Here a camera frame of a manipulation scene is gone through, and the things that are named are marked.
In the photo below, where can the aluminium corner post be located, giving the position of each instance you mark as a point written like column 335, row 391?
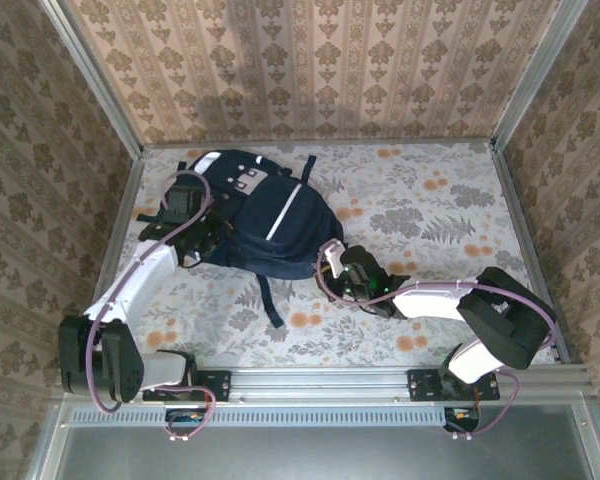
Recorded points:
column 99, row 85
column 535, row 75

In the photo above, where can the aluminium side rail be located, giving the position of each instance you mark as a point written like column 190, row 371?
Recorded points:
column 522, row 225
column 121, row 210

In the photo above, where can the aluminium back rail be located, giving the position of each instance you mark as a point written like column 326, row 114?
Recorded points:
column 405, row 141

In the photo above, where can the floral tablecloth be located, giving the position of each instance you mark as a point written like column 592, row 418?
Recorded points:
column 430, row 165

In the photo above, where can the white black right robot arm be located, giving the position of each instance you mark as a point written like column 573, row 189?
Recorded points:
column 430, row 302

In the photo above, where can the navy blue backpack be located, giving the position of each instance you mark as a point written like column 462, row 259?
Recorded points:
column 280, row 220

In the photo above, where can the grey metal sheet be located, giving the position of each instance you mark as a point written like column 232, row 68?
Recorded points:
column 330, row 455

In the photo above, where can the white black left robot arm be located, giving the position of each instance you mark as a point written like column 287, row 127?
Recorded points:
column 140, row 280

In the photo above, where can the aluminium front rail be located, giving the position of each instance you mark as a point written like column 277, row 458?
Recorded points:
column 320, row 382

